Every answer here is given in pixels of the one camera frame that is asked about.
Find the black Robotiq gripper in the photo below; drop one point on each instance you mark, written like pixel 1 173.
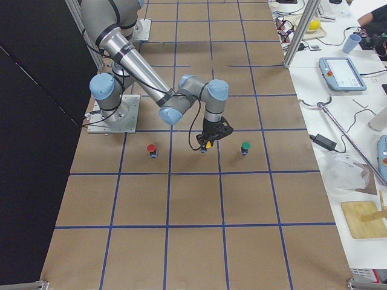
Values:
pixel 209 127

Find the yellow push button switch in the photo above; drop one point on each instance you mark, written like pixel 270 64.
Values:
pixel 205 146

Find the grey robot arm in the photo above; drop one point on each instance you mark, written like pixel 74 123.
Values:
pixel 110 26

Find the black power brick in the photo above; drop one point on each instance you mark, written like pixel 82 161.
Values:
pixel 323 142

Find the metal rod with hook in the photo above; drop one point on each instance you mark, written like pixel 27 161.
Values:
pixel 322 105

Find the clear plastic bag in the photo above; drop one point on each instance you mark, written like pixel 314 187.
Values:
pixel 341 171

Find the beige tray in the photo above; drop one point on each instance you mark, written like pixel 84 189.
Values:
pixel 295 20

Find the blue teach pendant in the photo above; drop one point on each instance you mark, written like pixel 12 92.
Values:
pixel 340 74

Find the yellow lemon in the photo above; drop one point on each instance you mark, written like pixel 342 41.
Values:
pixel 313 26

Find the wooden cutting board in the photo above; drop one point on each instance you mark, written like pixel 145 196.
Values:
pixel 364 220

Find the blue plastic cup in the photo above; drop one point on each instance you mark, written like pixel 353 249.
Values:
pixel 352 41

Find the green push button switch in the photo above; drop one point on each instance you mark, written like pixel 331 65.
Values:
pixel 245 147

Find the red push button switch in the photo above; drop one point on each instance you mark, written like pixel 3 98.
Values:
pixel 151 148

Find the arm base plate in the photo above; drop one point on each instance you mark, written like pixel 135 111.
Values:
pixel 123 120
pixel 142 30

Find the aluminium frame post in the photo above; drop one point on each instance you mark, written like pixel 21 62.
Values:
pixel 302 26

